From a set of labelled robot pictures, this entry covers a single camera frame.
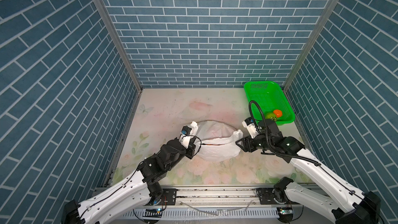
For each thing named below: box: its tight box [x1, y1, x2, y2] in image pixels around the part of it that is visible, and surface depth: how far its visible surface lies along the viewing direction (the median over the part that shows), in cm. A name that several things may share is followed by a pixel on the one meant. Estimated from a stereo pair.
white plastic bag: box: [191, 120, 244, 162], surface depth 80 cm
